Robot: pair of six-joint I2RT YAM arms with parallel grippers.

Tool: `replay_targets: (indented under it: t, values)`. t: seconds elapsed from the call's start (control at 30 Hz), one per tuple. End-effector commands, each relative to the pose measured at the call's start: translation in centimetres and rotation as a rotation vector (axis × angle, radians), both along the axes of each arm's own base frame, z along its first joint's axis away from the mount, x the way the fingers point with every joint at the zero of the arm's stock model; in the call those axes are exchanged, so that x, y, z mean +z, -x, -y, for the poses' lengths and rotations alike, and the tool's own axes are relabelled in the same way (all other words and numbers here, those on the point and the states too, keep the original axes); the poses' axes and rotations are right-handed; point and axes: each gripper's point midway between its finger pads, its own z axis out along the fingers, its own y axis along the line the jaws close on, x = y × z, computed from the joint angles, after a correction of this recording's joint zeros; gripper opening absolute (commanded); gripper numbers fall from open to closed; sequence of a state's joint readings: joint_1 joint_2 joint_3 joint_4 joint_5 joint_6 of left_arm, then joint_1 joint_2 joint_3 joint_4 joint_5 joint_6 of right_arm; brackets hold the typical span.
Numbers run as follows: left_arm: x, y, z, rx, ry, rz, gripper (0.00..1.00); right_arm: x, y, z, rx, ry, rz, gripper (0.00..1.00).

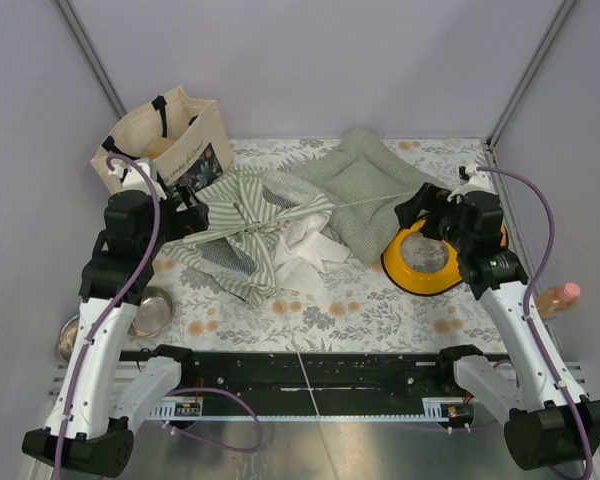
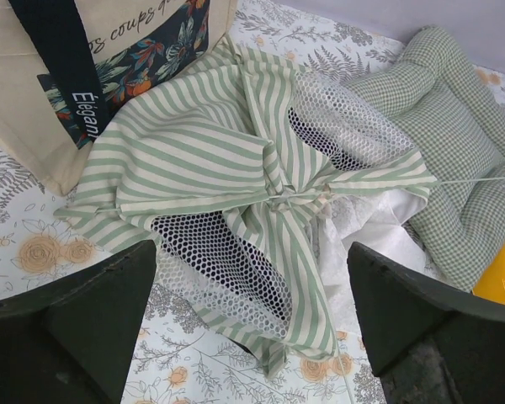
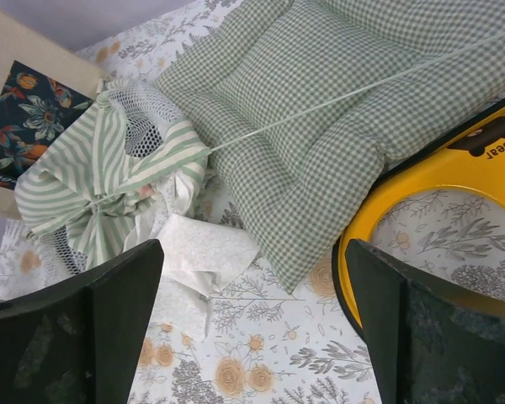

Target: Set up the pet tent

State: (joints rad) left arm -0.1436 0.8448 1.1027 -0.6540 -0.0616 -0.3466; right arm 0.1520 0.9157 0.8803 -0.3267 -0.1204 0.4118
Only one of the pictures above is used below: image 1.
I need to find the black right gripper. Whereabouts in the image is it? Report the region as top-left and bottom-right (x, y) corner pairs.
(393, 182), (472, 253)

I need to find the green striped pet tent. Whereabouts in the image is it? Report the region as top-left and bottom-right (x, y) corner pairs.
(162, 167), (350, 307)

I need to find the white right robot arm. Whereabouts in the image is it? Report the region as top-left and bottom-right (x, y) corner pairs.
(395, 183), (600, 478)

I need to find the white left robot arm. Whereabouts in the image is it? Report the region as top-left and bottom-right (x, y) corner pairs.
(22, 190), (209, 478)

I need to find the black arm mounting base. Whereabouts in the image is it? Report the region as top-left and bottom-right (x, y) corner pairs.
(117, 344), (511, 417)

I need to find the yellow double pet bowl holder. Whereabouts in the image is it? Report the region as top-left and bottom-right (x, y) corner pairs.
(381, 215), (509, 296)

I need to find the steel pet bowl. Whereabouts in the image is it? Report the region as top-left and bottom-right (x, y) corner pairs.
(128, 286), (175, 337)
(56, 314), (80, 363)

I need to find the green checkered pet cushion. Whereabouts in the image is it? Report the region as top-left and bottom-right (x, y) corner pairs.
(292, 127), (444, 265)

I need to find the beige canvas tote bag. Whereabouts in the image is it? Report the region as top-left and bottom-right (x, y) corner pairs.
(91, 86), (234, 193)

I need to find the pink capped drink bottle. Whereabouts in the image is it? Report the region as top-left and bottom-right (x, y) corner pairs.
(535, 282), (581, 320)

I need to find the floral table mat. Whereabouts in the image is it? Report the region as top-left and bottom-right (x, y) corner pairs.
(123, 137), (506, 353)

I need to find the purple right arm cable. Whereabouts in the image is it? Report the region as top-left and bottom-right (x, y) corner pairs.
(394, 167), (599, 479)

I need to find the white slotted cable duct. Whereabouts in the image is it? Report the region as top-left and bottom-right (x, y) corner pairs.
(149, 390), (463, 422)

